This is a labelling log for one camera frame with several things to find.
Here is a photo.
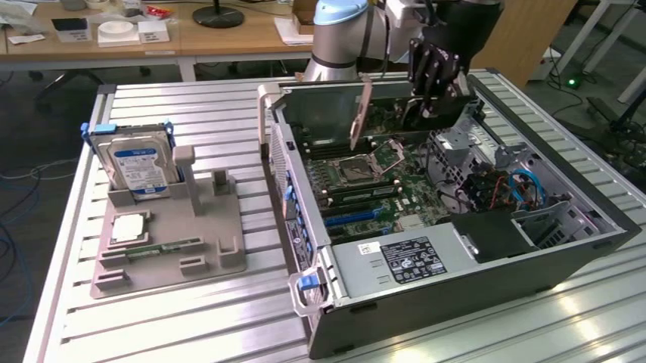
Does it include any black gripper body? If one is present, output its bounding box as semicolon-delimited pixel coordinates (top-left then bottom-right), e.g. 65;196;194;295
421;0;504;76

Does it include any graphics card with metal bracket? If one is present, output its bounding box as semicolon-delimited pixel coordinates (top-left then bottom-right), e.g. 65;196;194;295
348;73;478;154

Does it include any wooden cabinet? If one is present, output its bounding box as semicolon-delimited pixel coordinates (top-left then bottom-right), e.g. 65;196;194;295
466;0;580;86

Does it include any metal disk bay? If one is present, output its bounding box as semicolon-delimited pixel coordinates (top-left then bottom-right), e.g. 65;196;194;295
429;120;506;182

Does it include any metal socket cover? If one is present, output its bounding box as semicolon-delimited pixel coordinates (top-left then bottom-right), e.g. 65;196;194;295
372;138;409;175

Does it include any stack of white papers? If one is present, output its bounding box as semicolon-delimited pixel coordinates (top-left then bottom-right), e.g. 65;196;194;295
274;17;317;46

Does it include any CPU socket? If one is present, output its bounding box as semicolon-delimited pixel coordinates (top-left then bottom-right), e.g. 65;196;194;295
336;154;385;186

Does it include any brown cardboard box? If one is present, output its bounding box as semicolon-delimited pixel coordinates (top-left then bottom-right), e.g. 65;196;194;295
293;0;318;26

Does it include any green motherboard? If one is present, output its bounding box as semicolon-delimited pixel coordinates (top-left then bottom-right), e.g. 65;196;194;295
293;126;458;245

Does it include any installed RAM stick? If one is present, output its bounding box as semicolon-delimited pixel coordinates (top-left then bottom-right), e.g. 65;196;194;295
328;185;398;207

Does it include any black plastic shroud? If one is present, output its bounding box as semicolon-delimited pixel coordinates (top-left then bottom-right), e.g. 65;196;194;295
452;209;541;265

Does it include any wooden desk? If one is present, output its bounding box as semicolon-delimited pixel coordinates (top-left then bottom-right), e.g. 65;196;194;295
0;0;456;82

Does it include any blue expansion slot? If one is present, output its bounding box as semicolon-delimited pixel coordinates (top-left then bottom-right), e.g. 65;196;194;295
322;211;378;228

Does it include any black round lamp base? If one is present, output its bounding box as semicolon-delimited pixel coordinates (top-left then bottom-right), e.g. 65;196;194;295
193;0;248;28

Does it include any grey power supply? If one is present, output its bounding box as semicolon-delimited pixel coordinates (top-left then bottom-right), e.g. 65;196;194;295
330;222;478;299

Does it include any small white box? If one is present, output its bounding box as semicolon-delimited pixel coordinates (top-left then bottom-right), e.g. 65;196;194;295
137;20;171;45

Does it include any open black PC case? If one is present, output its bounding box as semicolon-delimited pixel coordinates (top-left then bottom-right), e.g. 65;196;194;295
257;71;644;360

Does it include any white round holder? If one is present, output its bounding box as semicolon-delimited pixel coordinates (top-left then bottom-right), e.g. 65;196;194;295
97;20;142;48

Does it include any grey parts rack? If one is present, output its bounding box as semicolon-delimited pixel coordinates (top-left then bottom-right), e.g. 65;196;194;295
90;145;249;300

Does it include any hard disk with blue label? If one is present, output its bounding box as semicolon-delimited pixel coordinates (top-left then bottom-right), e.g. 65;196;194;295
103;136;171;200

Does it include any blue disk caddy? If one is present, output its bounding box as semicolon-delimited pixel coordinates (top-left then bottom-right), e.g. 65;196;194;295
79;119;177;190

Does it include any white box with dark top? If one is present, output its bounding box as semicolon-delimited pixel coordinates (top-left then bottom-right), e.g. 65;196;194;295
50;17;95;43

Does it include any silver CPU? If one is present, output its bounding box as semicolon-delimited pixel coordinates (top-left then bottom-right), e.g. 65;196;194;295
111;217;146;243

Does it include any green RAM stick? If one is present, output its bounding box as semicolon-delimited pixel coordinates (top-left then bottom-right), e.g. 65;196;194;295
126;244;181;260

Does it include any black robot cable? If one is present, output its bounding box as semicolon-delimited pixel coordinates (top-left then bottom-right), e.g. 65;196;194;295
381;0;449;75

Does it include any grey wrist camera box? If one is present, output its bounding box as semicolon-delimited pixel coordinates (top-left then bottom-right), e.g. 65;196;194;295
386;0;430;28

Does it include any white desk frame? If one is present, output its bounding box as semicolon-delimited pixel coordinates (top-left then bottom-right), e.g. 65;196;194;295
553;0;646;103

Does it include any blue wire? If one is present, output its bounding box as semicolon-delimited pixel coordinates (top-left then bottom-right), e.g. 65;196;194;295
508;169;549;207

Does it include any blue floor cable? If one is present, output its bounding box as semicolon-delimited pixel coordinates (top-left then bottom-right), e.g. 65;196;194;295
0;222;31;326

